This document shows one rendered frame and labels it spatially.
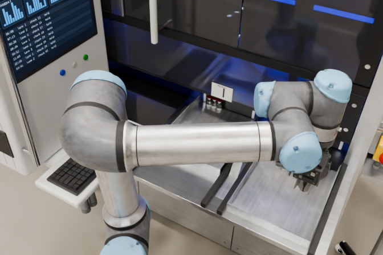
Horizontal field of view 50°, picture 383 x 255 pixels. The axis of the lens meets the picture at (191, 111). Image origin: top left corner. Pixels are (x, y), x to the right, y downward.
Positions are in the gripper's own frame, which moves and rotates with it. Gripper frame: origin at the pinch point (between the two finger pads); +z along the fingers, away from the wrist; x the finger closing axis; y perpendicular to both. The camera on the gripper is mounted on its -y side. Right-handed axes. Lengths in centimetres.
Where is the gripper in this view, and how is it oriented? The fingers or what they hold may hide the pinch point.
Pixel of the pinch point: (304, 185)
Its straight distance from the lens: 112.8
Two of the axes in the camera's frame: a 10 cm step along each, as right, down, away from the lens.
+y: -4.9, 5.4, -6.8
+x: 8.7, 3.2, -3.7
